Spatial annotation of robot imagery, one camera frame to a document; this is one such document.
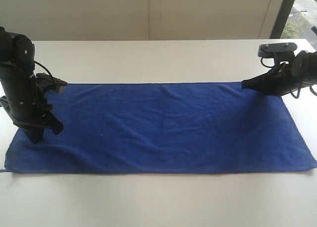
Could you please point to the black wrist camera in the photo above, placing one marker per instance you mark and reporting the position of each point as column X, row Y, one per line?
column 279, row 50
column 48, row 83

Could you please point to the blue microfiber cloth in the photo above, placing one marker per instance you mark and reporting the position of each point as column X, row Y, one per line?
column 199, row 128

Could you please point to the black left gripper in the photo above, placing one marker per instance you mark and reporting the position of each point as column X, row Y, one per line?
column 34, row 117

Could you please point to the dark window frame post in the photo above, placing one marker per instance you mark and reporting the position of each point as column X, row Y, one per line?
column 281, row 19

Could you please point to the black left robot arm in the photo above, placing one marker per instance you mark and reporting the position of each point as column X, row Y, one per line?
column 24, row 91

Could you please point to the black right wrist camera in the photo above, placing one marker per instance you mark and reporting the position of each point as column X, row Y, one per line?
column 279, row 50

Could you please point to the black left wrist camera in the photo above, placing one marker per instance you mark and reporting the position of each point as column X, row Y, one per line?
column 48, row 83

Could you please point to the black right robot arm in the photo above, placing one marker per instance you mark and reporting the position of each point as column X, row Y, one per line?
column 302, row 65

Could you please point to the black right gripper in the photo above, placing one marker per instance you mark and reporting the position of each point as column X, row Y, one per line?
column 278, row 81

